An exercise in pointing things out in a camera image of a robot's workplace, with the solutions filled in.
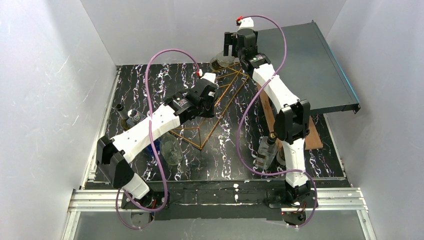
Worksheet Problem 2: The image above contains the gold wire wine rack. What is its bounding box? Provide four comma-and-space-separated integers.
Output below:
169, 62, 249, 150

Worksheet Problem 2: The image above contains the dark green wine bottle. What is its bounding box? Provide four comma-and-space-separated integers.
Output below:
276, 147, 286, 167

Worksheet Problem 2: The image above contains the aluminium frame rail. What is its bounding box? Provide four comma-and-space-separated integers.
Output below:
61, 187, 377, 240

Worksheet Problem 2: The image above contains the blue glass bottle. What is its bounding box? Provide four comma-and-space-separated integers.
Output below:
126, 108, 161, 156

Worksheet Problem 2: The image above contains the wooden board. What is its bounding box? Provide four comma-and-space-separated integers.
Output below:
259, 91, 323, 150

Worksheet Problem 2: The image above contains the dark teal network switch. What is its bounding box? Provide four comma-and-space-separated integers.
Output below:
257, 22, 361, 115

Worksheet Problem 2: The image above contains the clear square bottle black cap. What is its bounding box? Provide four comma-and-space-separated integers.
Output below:
253, 131, 278, 170

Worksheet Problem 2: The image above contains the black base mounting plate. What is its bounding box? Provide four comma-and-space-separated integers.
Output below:
120, 179, 321, 222

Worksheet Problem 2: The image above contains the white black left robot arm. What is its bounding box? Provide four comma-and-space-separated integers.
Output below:
96, 73, 218, 200

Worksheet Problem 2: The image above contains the clear bottle with dark label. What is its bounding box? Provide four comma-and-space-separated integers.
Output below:
209, 51, 236, 71

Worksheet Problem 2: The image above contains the clear pear-shaped glass bottle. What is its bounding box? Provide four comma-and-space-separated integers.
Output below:
159, 132, 183, 166

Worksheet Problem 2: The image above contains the dark olive bottle at left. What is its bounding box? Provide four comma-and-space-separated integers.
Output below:
115, 104, 134, 131

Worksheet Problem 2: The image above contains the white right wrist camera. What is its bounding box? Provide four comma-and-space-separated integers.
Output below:
235, 16, 255, 30

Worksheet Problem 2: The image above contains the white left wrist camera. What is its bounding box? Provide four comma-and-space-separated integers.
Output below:
197, 69, 217, 84

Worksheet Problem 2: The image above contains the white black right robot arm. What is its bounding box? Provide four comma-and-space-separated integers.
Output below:
223, 27, 311, 202

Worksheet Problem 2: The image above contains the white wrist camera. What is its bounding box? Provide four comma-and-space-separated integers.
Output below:
197, 69, 217, 84
235, 16, 255, 30

